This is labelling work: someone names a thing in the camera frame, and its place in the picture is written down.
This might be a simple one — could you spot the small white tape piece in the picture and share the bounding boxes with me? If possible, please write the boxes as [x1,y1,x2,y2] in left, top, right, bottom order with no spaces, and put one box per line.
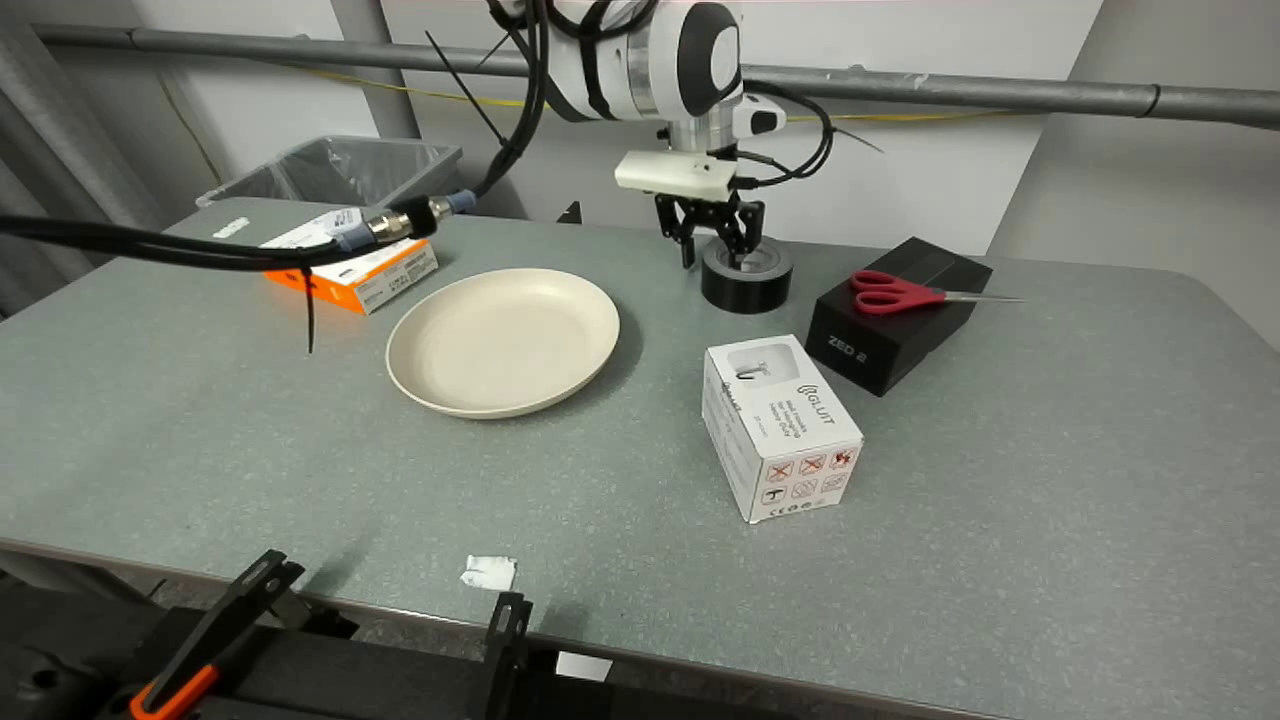
[456,551,521,596]

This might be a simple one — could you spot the grey plastic bin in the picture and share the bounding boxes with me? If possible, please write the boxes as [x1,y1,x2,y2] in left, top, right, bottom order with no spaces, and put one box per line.
[197,134,470,215]

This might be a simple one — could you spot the red handled scissors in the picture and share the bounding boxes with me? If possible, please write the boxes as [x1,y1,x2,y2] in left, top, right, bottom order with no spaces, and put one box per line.
[845,270,987,320]

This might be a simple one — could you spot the black zip tie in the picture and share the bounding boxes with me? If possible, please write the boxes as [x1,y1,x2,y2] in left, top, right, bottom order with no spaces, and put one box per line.
[297,260,323,359]

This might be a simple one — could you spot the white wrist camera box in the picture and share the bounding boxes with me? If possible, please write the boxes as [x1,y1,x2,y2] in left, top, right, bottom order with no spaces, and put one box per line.
[611,148,739,205]

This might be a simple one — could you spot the grey metal frame post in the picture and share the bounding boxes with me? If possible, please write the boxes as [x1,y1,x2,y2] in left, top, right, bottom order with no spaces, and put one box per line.
[329,0,410,145]

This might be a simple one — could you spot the white label sticker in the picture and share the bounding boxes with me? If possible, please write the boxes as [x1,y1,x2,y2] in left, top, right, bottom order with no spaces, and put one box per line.
[552,650,618,687]

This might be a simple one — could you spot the cream round plate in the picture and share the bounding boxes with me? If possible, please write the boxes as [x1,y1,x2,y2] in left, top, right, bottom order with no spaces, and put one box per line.
[382,264,629,424]

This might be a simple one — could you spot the grey metal pipe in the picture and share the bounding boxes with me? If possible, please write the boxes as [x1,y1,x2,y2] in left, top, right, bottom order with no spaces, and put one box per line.
[37,22,1280,134]

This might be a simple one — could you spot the thick black cable bundle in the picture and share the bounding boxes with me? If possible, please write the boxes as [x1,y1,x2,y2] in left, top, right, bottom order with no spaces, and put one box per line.
[0,0,562,279]

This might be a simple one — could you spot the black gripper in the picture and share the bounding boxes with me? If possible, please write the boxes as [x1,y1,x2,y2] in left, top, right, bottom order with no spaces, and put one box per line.
[652,187,774,273]

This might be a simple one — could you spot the thin black camera cable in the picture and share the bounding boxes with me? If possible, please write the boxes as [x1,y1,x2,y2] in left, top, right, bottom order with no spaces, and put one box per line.
[733,76,839,191]

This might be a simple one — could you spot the black tape roll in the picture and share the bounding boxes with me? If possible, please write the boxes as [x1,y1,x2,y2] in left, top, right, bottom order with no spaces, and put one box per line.
[697,235,795,315]

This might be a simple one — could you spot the orange and white product box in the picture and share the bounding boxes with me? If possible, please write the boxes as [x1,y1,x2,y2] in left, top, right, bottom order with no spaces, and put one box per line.
[255,205,446,320]

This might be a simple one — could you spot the black rectangular box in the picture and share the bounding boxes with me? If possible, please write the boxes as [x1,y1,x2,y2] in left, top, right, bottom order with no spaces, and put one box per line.
[806,235,996,402]

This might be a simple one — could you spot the white printed carton box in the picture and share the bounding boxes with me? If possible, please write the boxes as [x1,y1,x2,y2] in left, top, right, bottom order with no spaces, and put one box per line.
[697,332,870,527]

